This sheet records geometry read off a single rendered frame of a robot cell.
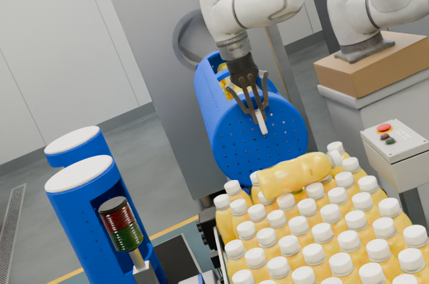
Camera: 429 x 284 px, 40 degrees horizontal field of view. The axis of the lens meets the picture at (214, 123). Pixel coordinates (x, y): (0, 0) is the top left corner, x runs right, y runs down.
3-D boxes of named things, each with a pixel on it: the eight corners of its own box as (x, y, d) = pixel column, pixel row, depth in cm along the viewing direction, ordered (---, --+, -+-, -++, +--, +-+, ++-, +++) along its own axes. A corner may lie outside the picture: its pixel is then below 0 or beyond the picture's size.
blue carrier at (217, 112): (264, 104, 261) (252, 41, 253) (315, 176, 177) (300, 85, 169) (201, 119, 260) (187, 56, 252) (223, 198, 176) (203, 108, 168)
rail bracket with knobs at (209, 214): (239, 231, 169) (226, 201, 166) (242, 244, 162) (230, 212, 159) (206, 244, 169) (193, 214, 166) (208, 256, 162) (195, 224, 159)
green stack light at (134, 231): (144, 231, 129) (135, 212, 127) (143, 245, 122) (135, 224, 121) (117, 241, 129) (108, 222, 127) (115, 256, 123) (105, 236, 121)
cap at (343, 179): (348, 185, 132) (346, 178, 132) (333, 185, 135) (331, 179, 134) (355, 176, 135) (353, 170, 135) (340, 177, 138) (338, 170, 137)
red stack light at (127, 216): (135, 211, 127) (128, 196, 126) (135, 224, 121) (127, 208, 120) (108, 222, 127) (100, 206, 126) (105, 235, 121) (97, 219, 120)
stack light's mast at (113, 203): (154, 254, 130) (126, 192, 126) (154, 269, 124) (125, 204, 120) (127, 264, 130) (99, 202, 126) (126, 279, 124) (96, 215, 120)
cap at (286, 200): (297, 198, 135) (295, 192, 134) (288, 208, 132) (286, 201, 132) (284, 198, 138) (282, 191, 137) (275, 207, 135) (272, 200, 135)
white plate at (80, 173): (37, 198, 216) (39, 201, 216) (108, 172, 215) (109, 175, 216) (51, 171, 242) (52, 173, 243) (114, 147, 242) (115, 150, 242)
